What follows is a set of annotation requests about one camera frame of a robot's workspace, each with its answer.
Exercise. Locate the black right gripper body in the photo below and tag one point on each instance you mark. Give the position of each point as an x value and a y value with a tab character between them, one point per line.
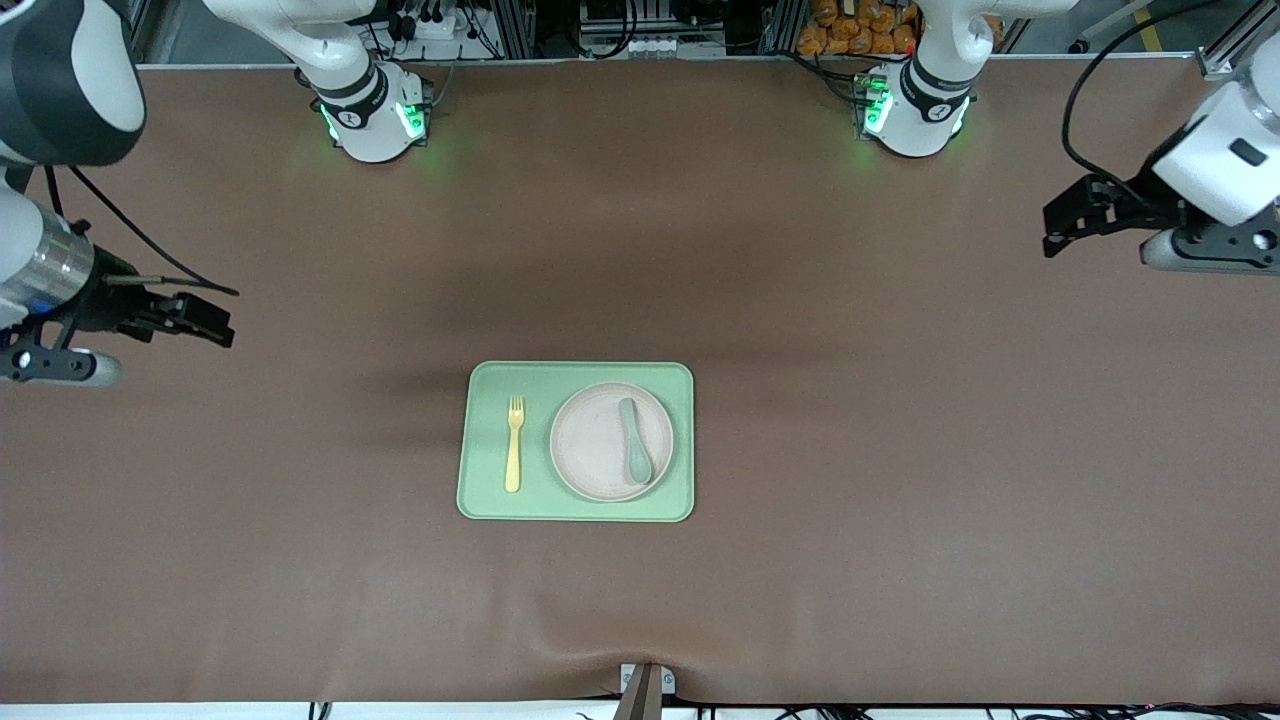
106	301

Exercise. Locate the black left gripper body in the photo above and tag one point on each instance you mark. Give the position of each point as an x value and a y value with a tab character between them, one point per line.
1138	212

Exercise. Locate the yellow plastic fork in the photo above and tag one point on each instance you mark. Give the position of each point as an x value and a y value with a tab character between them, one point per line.
514	450

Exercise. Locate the beige speckled round plate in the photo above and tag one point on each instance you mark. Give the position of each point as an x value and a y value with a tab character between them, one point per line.
590	445

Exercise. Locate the teal plastic spoon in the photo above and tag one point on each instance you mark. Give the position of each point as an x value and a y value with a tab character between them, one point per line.
637	460

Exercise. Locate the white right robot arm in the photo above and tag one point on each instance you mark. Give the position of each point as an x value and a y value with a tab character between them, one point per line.
350	100

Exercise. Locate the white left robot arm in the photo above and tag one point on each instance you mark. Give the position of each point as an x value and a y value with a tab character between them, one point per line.
925	110

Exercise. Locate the brown table mat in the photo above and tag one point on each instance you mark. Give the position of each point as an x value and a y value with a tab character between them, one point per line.
300	550

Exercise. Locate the orange packaged goods pile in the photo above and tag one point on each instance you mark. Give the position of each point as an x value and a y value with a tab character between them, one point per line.
850	30

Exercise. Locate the light green rectangular tray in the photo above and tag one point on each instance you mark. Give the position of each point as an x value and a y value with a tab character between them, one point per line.
490	450

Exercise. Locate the white power strip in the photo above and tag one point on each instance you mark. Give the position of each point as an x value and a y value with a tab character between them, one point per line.
435	25

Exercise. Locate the aluminium frame profile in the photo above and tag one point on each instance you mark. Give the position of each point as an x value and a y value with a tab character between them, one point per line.
140	30
1235	40

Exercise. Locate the metal table edge bracket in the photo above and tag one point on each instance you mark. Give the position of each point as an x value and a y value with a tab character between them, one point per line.
645	690

